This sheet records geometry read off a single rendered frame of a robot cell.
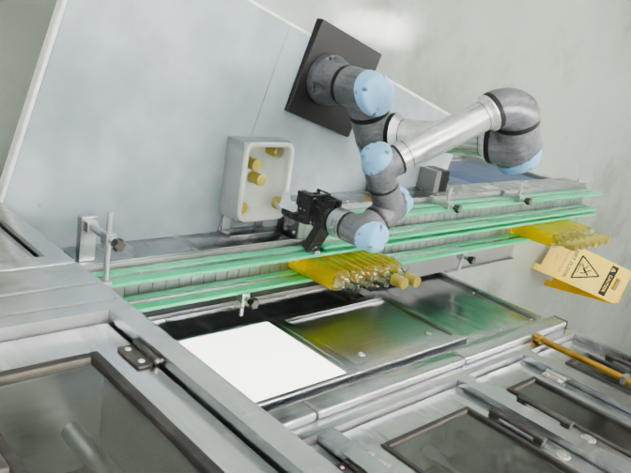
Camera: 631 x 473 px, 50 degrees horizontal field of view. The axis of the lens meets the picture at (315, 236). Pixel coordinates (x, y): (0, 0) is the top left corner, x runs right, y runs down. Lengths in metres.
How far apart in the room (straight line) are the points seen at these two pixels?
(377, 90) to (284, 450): 1.31
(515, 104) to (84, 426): 1.27
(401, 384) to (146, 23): 1.06
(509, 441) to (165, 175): 1.07
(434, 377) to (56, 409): 1.17
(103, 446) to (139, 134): 1.10
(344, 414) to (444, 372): 0.39
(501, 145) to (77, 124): 1.04
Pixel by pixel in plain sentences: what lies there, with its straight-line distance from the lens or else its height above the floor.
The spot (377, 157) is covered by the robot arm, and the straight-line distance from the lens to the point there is 1.59.
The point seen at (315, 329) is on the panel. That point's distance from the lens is 1.89.
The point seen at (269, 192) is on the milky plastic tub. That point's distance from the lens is 2.02.
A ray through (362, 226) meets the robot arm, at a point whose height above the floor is 1.24.
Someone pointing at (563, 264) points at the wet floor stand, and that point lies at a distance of 5.27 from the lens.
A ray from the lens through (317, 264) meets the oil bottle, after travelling 1.92.
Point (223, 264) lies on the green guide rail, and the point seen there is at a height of 0.94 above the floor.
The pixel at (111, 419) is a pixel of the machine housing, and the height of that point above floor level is 1.66.
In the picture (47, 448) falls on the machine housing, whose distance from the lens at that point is 0.79.
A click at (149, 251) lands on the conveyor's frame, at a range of 1.76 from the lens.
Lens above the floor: 2.26
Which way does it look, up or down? 42 degrees down
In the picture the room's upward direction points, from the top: 115 degrees clockwise
